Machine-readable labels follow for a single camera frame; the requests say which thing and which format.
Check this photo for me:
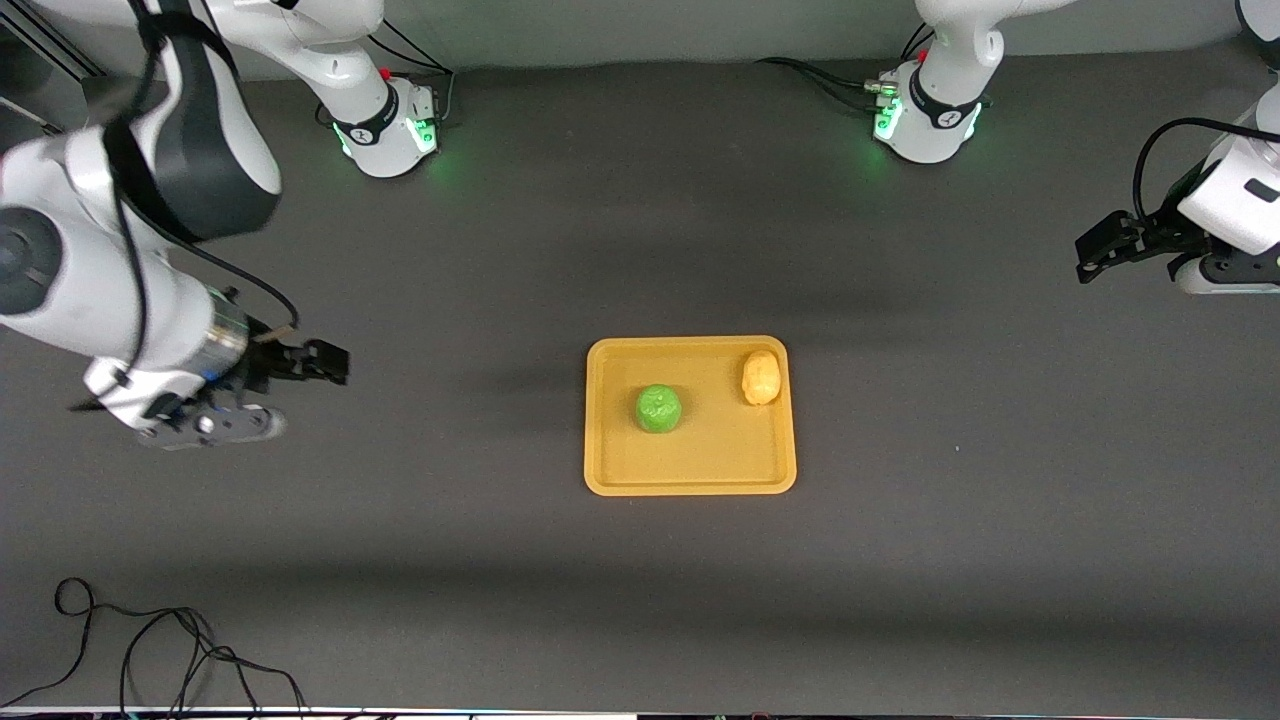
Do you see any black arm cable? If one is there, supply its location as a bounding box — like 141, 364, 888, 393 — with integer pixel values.
100, 0, 301, 346
1132, 117, 1280, 227

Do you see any black left base cable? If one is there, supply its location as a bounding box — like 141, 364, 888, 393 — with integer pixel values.
757, 57, 886, 113

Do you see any yellow plastic tray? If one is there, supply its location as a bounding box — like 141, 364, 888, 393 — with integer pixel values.
584, 336, 798, 497

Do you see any dark metal frame rail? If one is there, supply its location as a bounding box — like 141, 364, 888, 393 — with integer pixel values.
0, 0, 101, 81

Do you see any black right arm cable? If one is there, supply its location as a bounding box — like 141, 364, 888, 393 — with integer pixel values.
100, 0, 301, 346

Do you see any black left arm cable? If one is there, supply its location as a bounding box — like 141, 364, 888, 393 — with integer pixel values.
1132, 117, 1280, 227

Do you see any black base cable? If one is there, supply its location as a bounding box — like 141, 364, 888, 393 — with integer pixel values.
757, 57, 886, 113
365, 20, 457, 126

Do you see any thin black loose cable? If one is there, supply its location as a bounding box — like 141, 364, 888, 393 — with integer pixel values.
0, 577, 307, 717

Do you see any yellow potato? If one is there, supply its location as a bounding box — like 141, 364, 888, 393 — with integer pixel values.
741, 350, 782, 407

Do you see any black right base cable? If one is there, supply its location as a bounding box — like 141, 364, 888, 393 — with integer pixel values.
365, 20, 457, 126

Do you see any green apple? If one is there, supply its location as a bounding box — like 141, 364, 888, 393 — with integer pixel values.
635, 384, 684, 435

